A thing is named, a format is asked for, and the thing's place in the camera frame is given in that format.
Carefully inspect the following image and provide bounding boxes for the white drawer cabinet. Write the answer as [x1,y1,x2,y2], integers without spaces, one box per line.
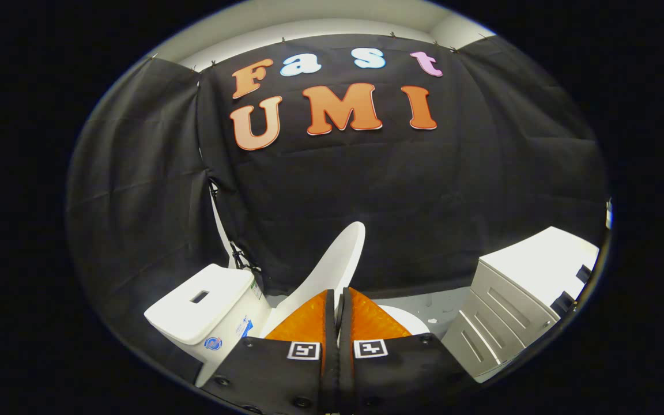
[440,226,601,384]

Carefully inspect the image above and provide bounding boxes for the black tangled cord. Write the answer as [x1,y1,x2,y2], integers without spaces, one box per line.
[229,241,265,276]

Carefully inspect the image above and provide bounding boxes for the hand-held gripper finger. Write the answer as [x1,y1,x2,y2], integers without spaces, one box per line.
[199,288,338,415]
[338,286,482,415]

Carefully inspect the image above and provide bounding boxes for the small black object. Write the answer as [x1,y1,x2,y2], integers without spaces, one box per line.
[551,291,575,315]

